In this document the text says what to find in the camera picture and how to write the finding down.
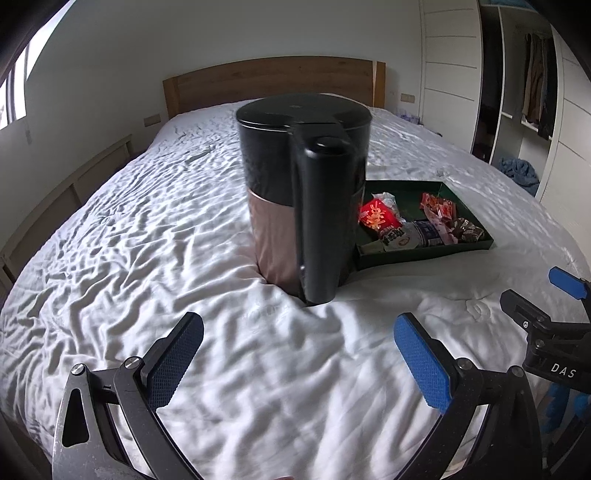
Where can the hanging clothes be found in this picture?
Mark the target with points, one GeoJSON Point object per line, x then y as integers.
{"type": "Point", "coordinates": [538, 83]}

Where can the pink clear candy packet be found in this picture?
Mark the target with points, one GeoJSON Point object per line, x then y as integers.
{"type": "Point", "coordinates": [388, 199]}

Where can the brown oatmeal packet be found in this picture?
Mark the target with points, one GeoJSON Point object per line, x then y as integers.
{"type": "Point", "coordinates": [468, 230]}

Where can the wooden side panel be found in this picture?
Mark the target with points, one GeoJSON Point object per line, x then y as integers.
{"type": "Point", "coordinates": [69, 184]}

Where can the pink cartoon snack packet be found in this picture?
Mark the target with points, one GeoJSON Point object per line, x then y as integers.
{"type": "Point", "coordinates": [445, 230]}

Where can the white bed sheet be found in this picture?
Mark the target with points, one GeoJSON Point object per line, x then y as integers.
{"type": "Point", "coordinates": [161, 230]}

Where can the blue cloth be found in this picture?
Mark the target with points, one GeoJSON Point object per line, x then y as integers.
{"type": "Point", "coordinates": [519, 173]}

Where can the white wardrobe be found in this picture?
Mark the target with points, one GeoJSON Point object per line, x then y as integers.
{"type": "Point", "coordinates": [452, 60]}

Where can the olive green snack packet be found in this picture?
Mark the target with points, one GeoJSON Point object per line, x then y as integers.
{"type": "Point", "coordinates": [371, 249]}

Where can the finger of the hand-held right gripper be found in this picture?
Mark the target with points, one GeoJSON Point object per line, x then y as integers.
{"type": "Point", "coordinates": [570, 284]}
{"type": "Point", "coordinates": [531, 311]}

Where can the green box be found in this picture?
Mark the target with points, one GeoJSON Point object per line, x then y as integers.
{"type": "Point", "coordinates": [415, 256]}

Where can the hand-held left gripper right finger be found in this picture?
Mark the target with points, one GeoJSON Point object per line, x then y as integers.
{"type": "Point", "coordinates": [422, 364]}

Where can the blue and silver snack packet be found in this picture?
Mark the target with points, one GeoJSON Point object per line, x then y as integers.
{"type": "Point", "coordinates": [427, 233]}

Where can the window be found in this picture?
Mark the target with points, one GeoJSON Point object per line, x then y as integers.
{"type": "Point", "coordinates": [23, 83]}

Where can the wooden headboard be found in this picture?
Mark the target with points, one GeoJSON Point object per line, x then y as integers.
{"type": "Point", "coordinates": [231, 83]}

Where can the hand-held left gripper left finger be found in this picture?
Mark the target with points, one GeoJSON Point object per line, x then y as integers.
{"type": "Point", "coordinates": [178, 355]}

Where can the red and white snack pouch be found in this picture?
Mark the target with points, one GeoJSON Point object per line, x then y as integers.
{"type": "Point", "coordinates": [381, 219]}

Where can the copper and black electric kettle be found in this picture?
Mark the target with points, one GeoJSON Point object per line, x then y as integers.
{"type": "Point", "coordinates": [277, 194]}

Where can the dark red noodle packet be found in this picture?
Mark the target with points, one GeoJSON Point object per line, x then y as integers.
{"type": "Point", "coordinates": [438, 205]}

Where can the beige wall socket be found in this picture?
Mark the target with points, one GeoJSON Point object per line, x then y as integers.
{"type": "Point", "coordinates": [407, 98]}
{"type": "Point", "coordinates": [152, 121]}

